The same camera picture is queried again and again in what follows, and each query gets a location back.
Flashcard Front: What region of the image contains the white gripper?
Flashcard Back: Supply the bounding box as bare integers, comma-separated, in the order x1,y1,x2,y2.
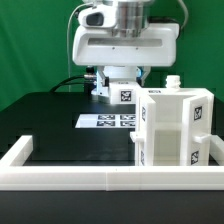
72,23,179,96

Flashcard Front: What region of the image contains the white block with markers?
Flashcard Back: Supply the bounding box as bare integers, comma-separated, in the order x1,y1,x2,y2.
109,81,140,105

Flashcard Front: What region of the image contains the white cabinet body box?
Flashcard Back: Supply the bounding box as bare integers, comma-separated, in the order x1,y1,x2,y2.
137,75,214,166

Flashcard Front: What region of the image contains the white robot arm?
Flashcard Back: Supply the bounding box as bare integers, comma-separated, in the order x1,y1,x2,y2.
72,0,183,104

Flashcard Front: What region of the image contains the white flat marker plate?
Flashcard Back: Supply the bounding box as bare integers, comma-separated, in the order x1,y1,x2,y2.
76,114,136,128

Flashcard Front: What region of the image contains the black cable bundle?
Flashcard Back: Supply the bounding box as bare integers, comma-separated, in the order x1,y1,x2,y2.
49,75,98,93

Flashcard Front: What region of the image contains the white cable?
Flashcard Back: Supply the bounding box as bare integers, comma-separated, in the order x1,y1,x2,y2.
66,3,88,93

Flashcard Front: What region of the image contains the white U-shaped border frame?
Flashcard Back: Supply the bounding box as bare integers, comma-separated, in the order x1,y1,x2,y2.
0,135,224,191

